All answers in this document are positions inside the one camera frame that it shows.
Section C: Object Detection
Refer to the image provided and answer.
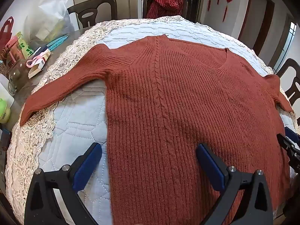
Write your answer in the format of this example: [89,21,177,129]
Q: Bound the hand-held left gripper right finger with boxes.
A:
[196,143,273,225]

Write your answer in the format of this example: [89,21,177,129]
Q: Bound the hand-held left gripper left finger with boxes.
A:
[25,142,102,225]

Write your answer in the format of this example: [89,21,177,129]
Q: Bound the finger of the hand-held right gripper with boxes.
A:
[277,133,300,161]
[284,127,300,144]

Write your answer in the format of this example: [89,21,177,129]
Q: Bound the rust red knit sweater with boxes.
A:
[20,34,294,225]

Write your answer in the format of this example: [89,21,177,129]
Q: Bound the blue quilted lace-trimmed cover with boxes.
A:
[5,15,300,225]

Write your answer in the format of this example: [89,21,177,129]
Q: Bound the dark wooden chair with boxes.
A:
[275,58,300,108]
[67,0,118,30]
[142,0,188,19]

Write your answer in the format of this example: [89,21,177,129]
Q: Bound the dark blue tray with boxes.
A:
[0,124,12,188]

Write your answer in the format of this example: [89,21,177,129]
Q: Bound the window door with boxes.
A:
[274,16,298,67]

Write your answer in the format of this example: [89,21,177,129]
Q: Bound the green baby bottle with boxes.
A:
[0,98,12,123]

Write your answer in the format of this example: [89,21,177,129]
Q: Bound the white box with pink ribbon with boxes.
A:
[27,46,51,79]

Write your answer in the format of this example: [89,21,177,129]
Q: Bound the white translucent container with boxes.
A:
[0,74,14,104]

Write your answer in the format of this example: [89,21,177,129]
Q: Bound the glass jar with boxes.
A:
[7,58,30,94]

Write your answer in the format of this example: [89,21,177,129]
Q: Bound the teal plastic clips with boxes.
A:
[46,35,69,51]

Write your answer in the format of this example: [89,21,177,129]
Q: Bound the green leaf-print box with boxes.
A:
[16,31,35,59]

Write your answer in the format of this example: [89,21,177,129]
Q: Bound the pink-rimmed clear box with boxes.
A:
[2,36,25,64]

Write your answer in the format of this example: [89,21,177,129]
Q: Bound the white plastic bag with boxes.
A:
[25,0,75,50]

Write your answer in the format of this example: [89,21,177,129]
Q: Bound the red gift bag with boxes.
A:
[0,16,14,50]

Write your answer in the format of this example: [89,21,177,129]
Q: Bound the dark glass door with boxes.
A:
[186,0,207,23]

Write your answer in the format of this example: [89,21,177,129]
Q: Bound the red checked garment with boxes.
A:
[146,0,184,19]

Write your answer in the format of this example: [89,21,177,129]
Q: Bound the brown door frame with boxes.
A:
[238,0,275,55]

